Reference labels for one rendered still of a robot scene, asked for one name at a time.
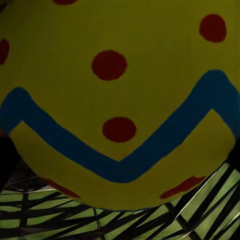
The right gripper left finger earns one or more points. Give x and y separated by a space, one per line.
9 159

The easter egg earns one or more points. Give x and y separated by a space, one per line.
3 4
122 105

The wicker basket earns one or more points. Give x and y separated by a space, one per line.
26 181

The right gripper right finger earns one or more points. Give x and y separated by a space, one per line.
235 155

